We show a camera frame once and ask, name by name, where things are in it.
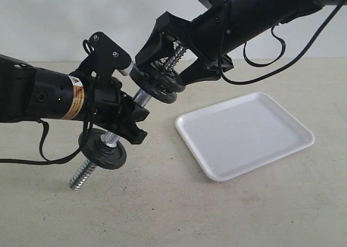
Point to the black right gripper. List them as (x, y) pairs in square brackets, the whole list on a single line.
[(205, 36)]

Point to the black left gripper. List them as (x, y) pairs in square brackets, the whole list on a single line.
[(107, 104)]

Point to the chrome threaded dumbbell bar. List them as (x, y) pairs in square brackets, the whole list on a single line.
[(110, 139)]

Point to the black weight plate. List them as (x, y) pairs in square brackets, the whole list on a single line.
[(172, 81)]

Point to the black plate bar end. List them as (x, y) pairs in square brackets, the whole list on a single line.
[(104, 156)]

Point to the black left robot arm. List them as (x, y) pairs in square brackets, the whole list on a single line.
[(30, 93)]

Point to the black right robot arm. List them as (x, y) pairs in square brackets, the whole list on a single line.
[(250, 18)]

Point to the white rectangular plastic tray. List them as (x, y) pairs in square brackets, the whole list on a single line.
[(236, 136)]

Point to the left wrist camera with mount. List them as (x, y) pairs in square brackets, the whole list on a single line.
[(109, 56)]

